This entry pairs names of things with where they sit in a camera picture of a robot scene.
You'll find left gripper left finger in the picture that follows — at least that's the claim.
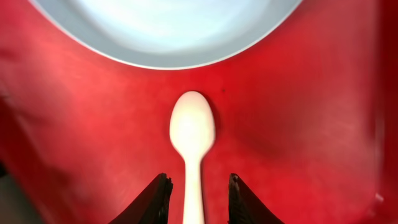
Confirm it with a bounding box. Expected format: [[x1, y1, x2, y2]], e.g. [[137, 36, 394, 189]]
[[109, 173, 173, 224]]

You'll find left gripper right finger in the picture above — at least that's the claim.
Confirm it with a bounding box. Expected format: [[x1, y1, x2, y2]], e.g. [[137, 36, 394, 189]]
[[228, 173, 284, 224]]

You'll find white plastic spoon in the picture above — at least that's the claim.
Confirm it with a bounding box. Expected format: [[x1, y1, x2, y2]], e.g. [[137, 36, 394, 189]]
[[169, 91, 215, 224]]

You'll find red serving tray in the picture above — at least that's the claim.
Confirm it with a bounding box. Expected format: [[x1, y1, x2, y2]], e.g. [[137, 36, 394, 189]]
[[1, 1, 397, 223]]

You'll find light blue plate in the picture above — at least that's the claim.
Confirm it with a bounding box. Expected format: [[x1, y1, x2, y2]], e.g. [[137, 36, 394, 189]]
[[31, 0, 301, 70]]

